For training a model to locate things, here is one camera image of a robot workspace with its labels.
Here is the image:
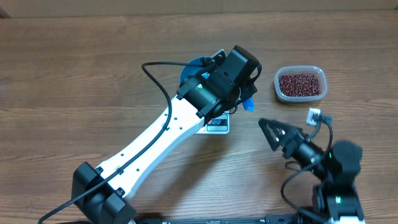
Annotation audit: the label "white digital kitchen scale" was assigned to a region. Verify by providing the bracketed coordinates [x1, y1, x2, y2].
[197, 113, 230, 134]

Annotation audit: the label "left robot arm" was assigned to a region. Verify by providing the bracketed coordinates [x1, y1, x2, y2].
[72, 45, 261, 223]

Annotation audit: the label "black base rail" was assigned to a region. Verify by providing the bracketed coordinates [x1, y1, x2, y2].
[134, 213, 310, 224]

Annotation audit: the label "red adzuki beans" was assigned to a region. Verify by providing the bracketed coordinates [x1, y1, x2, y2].
[278, 73, 321, 96]

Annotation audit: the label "blue plastic measuring scoop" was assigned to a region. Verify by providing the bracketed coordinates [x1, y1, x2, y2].
[242, 97, 255, 112]

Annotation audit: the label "clear plastic food container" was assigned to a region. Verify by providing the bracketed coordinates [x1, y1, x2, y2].
[274, 65, 328, 103]

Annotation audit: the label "blue metal bowl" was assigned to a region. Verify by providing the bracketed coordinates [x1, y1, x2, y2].
[179, 56, 216, 87]

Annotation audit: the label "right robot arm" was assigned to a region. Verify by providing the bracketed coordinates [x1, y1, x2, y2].
[258, 115, 365, 223]

